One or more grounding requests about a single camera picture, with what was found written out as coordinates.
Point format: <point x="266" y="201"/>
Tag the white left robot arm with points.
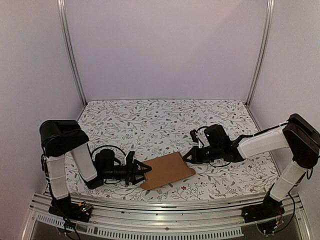
<point x="59" y="137"/>

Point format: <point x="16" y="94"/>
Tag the left aluminium frame post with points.
<point x="61" y="6"/>

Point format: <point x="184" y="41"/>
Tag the floral patterned table mat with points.
<point x="154" y="128"/>

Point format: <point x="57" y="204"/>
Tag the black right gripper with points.
<point x="199" y="154"/>

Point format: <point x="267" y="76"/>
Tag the aluminium front rail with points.
<point x="216" y="219"/>

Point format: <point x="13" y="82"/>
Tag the right aluminium frame post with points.
<point x="262" y="52"/>

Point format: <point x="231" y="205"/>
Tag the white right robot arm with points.
<point x="295" y="134"/>

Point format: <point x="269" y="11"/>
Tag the brown cardboard box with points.
<point x="165" y="170"/>

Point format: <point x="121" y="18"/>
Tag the aluminium frame post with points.
<point x="262" y="52"/>
<point x="61" y="6"/>

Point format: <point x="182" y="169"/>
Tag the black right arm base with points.
<point x="269" y="208"/>

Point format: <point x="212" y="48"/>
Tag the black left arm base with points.
<point x="72" y="211"/>

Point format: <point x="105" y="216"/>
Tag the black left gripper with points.
<point x="130" y="172"/>

